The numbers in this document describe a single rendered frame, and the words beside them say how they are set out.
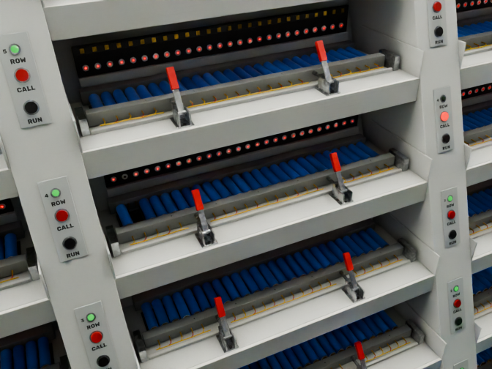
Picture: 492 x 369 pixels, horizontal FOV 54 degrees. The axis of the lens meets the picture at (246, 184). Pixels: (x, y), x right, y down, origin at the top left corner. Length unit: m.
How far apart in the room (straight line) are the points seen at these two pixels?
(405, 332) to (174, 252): 0.59
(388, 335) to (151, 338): 0.53
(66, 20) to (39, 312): 0.42
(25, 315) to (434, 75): 0.80
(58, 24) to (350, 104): 0.48
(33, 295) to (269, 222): 0.39
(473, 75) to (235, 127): 0.50
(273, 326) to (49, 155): 0.49
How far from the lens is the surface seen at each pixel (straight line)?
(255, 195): 0.87
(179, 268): 0.80
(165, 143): 0.75
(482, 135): 1.18
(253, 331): 0.92
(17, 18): 0.73
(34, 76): 0.72
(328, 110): 0.86
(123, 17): 0.75
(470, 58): 1.09
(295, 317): 0.94
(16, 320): 0.80
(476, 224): 1.22
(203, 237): 0.79
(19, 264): 0.83
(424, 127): 0.97
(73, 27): 0.74
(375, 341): 1.14
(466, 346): 1.21
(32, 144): 0.73
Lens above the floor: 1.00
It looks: 15 degrees down
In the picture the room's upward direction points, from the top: 10 degrees counter-clockwise
